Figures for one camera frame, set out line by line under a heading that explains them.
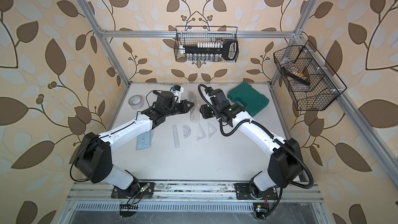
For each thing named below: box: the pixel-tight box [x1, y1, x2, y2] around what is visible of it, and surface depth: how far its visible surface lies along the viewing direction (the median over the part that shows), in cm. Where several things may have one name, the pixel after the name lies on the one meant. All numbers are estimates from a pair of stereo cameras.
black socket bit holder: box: [179, 39, 239, 61], surface depth 86 cm
